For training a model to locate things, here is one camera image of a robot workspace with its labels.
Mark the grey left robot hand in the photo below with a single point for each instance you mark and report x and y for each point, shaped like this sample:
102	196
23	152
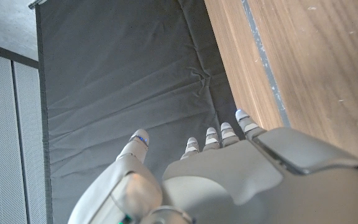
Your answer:
228	180

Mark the wooden panel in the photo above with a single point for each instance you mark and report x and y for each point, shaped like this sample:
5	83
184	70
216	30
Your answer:
264	59

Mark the black backdrop curtain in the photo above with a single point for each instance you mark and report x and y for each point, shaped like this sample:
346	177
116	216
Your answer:
120	77

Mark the black backdrop stand pole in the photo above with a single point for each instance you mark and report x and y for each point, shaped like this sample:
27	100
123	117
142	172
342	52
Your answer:
37	3

